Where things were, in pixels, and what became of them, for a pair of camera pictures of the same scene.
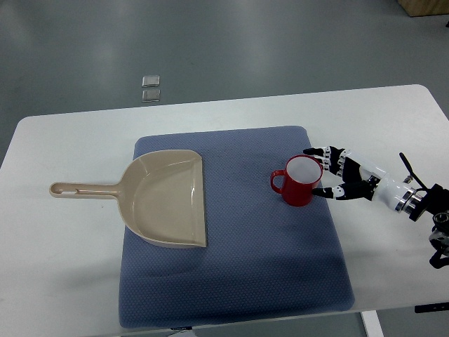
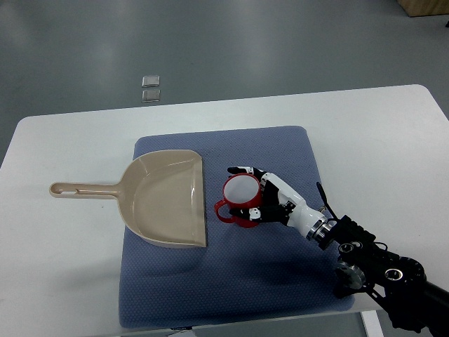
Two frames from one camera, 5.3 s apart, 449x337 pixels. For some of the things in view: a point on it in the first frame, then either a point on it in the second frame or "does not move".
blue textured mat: x=262 y=257 does not move
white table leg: x=372 y=324 does not move
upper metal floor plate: x=152 y=81 does not move
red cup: x=302 y=173 -> x=241 y=190
